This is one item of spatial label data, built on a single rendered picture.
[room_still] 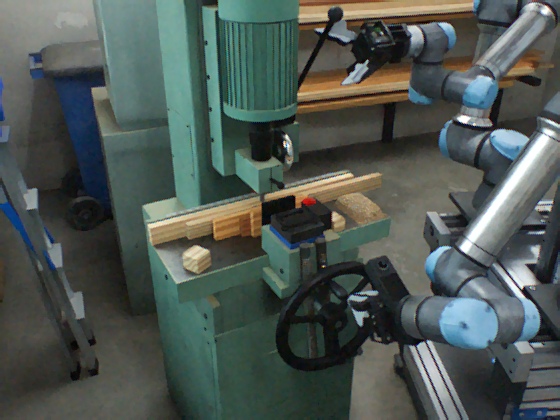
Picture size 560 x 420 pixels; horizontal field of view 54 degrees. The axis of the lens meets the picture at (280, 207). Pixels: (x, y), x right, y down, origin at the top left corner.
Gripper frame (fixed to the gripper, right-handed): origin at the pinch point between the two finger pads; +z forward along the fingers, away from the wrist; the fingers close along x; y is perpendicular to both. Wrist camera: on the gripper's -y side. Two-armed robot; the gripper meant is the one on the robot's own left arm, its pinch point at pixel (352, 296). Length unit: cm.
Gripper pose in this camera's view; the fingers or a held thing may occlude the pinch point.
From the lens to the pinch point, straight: 116.2
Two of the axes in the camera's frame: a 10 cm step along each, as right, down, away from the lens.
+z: -4.1, 0.8, 9.1
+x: 8.7, -2.5, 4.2
